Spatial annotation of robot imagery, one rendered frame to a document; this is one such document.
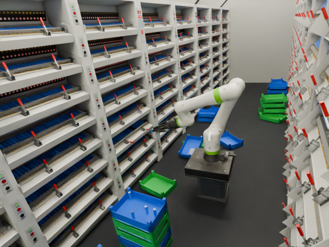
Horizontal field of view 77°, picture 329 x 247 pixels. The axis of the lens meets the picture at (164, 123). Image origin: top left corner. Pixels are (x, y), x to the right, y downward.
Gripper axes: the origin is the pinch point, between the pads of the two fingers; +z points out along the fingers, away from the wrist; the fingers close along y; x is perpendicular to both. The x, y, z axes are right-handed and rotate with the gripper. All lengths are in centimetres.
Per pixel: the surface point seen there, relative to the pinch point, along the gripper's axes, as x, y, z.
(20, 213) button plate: -65, 93, 21
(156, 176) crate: 39, 28, 21
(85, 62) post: -84, 3, -5
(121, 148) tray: -14.6, 24.8, 20.8
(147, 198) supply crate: -10, 68, -16
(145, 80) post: -27.0, -41.2, 2.5
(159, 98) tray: 8, -51, 13
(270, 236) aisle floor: 54, 74, -77
